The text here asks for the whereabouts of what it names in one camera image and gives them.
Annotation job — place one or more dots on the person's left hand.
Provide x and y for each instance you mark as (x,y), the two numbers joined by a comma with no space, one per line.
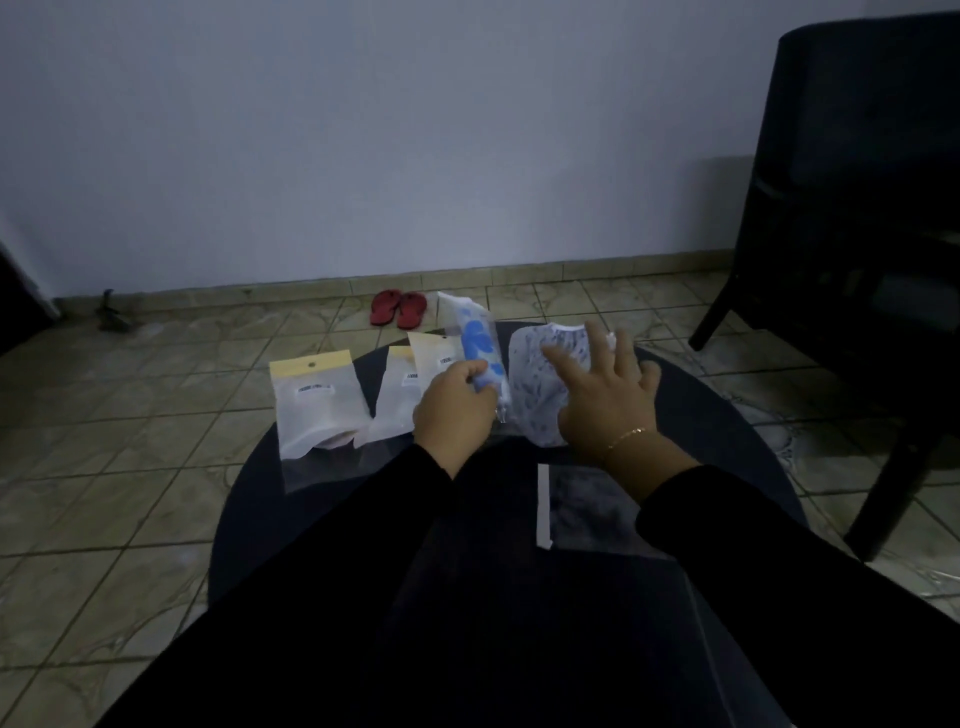
(450,420)

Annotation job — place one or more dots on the person's right hand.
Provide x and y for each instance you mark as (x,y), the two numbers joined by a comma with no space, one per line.
(607,409)

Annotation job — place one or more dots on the person's right middle finger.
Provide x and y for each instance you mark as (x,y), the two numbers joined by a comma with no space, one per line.
(626,352)

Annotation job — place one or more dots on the person's left fingers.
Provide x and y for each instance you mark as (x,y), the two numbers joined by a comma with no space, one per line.
(469,372)

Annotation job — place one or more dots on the person's right thumb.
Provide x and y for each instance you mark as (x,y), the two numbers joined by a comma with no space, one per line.
(566,367)

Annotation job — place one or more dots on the blue and white packet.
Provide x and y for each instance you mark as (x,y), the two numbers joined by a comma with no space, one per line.
(480,337)

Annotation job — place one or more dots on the person's right forearm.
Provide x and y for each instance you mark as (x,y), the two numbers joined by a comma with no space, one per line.
(787,600)

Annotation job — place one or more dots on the person's left forearm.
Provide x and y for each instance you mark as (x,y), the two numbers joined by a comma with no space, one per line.
(315,600)

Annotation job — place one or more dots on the white speckled packet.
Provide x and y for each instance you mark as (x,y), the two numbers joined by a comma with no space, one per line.
(536,390)

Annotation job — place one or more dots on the small white packet yellow header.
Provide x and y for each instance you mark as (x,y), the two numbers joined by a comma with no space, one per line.
(433,354)
(394,401)

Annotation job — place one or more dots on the red slipper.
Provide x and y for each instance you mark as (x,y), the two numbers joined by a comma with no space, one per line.
(385,307)
(412,310)

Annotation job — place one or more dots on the clear plastic bag white strip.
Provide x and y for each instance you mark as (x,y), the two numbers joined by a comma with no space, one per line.
(592,510)

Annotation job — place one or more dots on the large white packet yellow header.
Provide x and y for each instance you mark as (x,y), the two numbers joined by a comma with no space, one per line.
(319,405)

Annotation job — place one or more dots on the black plastic bag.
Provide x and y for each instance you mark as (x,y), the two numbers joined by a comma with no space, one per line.
(525,645)

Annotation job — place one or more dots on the black chair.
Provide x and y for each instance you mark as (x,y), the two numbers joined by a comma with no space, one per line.
(855,187)

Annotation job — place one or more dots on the small dark floor object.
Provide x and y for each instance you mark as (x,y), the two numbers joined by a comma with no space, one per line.
(112,313)

